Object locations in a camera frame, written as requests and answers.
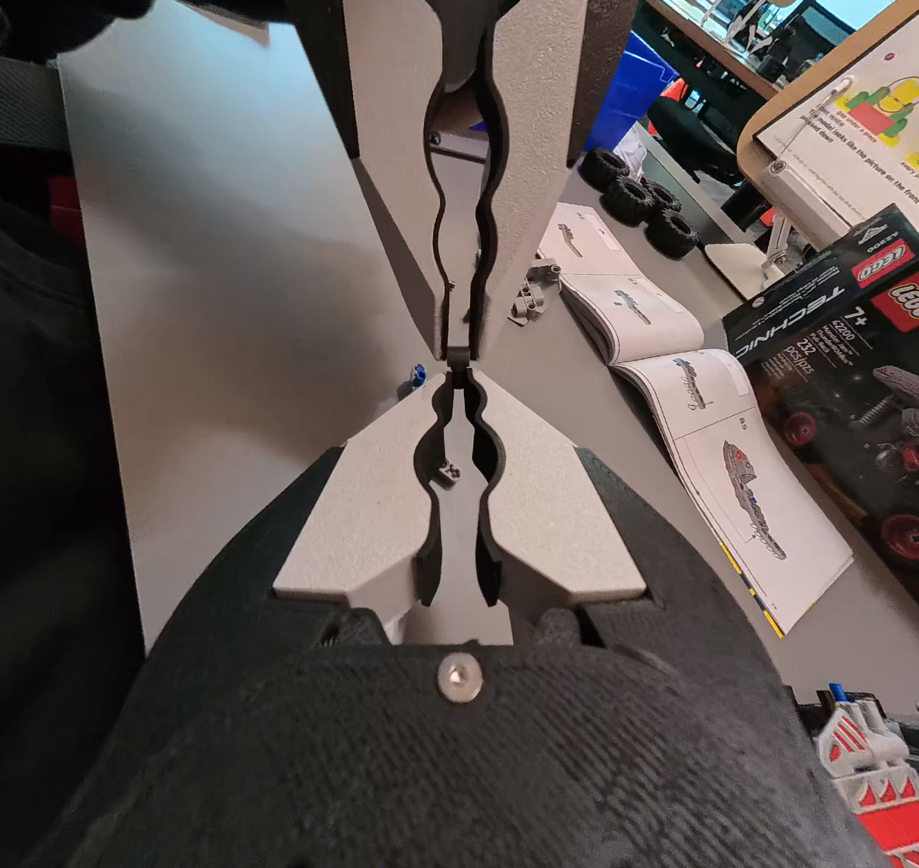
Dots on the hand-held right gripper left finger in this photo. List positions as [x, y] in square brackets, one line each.
[359, 516]

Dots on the printed instruction sign board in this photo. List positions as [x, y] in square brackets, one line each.
[854, 136]

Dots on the small black brick pin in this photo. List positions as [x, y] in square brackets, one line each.
[449, 472]

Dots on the white instruction booklet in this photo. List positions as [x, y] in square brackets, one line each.
[718, 466]

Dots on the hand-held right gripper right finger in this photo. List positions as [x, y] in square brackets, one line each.
[560, 516]

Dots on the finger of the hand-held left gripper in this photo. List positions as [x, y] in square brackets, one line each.
[538, 129]
[395, 129]

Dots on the wooden table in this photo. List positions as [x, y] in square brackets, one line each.
[707, 42]

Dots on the dark toy set box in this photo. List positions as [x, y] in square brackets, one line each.
[825, 380]

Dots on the person's dark clothing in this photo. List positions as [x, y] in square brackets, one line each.
[50, 380]

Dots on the red and grey brick model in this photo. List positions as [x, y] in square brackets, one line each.
[861, 775]

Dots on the white sign stand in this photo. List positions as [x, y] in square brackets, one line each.
[739, 259]

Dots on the blue plastic bin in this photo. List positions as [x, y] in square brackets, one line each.
[632, 85]

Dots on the grey desk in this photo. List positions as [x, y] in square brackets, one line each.
[215, 272]

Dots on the black toy tyre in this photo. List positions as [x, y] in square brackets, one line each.
[671, 234]
[603, 167]
[664, 195]
[627, 199]

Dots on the grey brick connector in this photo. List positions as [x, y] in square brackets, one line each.
[545, 269]

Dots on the black office chair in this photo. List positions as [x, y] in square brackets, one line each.
[689, 129]

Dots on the small blue brick pin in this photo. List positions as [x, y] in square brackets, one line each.
[416, 378]

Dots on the black monitor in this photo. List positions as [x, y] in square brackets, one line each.
[808, 35]

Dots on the small black brick connector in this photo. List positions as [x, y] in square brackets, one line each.
[458, 360]

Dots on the grey brick beam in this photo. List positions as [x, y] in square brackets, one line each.
[528, 302]

